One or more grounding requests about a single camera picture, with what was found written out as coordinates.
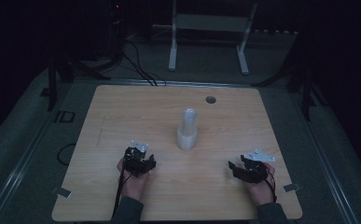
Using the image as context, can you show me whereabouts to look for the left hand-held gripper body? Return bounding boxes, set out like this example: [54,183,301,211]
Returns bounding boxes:
[123,140,149,178]

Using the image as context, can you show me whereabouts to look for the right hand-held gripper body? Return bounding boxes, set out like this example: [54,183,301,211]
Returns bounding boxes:
[241,148,276,185]

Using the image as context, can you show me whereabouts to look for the person's right hand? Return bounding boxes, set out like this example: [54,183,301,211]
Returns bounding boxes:
[246,163,277,206]

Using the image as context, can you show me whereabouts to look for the person's left hand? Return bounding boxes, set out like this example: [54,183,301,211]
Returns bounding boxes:
[116,158,149,200]

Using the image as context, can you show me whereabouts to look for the grey tape piece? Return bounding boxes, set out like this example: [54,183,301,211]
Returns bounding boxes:
[50,186,72,199]
[283,182,302,193]

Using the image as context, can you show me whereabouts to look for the black tripod stand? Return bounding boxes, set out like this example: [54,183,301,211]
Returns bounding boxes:
[46,0,128,112]
[252,31,329,122]

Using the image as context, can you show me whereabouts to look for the white metal stand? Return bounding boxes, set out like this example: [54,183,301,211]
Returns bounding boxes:
[168,0,258,76]

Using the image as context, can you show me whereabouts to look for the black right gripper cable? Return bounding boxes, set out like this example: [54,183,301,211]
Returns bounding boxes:
[263,169,278,203]

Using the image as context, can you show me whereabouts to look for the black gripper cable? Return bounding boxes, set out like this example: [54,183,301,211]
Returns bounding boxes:
[112,167,133,218]
[263,169,278,203]

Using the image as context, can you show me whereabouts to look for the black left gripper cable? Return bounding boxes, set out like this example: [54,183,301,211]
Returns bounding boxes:
[112,167,133,218]

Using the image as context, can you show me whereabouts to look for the metal floor rail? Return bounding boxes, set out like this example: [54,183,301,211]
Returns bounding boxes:
[288,91,358,224]
[0,115,56,224]

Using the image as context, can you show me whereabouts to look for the black cable loop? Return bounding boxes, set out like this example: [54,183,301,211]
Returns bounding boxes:
[56,143,78,166]

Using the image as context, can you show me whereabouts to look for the black floor cables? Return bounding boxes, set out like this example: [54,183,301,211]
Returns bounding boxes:
[121,40,167,87]

